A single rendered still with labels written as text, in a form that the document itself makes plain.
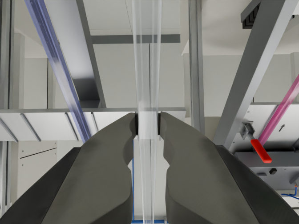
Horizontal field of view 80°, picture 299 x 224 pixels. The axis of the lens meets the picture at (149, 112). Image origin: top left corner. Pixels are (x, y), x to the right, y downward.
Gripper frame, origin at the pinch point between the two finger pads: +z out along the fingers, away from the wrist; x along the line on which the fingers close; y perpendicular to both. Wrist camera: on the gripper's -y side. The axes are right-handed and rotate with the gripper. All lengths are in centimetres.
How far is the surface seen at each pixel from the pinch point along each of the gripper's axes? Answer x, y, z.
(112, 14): -31, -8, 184
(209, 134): 26, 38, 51
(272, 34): 19.9, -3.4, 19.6
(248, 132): 23.8, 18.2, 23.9
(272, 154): 34, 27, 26
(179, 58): 39, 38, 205
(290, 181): 40, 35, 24
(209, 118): 26, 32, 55
